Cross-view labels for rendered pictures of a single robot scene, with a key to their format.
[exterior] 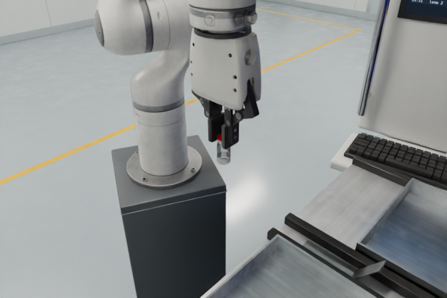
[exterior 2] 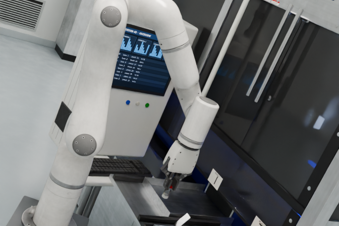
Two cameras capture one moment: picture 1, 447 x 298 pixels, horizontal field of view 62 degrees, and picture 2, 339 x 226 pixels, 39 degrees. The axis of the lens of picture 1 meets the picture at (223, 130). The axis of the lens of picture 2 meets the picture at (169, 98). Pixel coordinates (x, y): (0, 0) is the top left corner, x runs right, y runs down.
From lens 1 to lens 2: 1.57 m
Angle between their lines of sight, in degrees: 72
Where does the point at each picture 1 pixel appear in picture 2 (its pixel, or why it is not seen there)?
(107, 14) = (101, 137)
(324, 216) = (142, 210)
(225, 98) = (187, 170)
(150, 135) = (73, 204)
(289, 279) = not seen: outside the picture
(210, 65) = (187, 159)
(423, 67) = not seen: hidden behind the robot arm
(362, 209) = (145, 200)
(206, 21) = (199, 146)
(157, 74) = (85, 162)
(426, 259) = (177, 209)
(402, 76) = not seen: hidden behind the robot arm
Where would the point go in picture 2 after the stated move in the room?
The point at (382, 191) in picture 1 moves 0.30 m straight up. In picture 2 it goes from (138, 188) to (165, 127)
